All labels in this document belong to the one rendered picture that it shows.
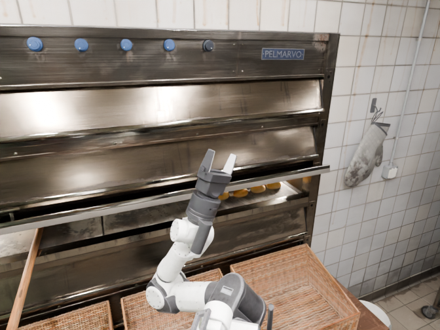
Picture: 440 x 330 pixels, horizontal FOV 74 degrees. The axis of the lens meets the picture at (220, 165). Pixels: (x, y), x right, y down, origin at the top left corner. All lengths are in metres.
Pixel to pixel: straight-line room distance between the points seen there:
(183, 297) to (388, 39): 1.69
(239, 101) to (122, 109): 0.54
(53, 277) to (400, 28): 2.22
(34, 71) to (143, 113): 0.41
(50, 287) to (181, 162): 0.83
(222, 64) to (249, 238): 0.99
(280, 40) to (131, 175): 0.94
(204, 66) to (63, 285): 1.20
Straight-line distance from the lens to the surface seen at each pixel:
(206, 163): 0.80
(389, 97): 2.09
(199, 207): 0.83
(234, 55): 1.41
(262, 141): 1.56
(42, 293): 1.66
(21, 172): 1.39
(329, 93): 1.74
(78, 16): 1.27
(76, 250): 1.53
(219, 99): 1.39
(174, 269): 0.99
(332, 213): 2.10
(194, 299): 0.97
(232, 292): 0.86
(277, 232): 1.86
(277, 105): 1.53
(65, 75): 1.29
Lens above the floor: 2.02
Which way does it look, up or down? 22 degrees down
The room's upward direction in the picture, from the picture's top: straight up
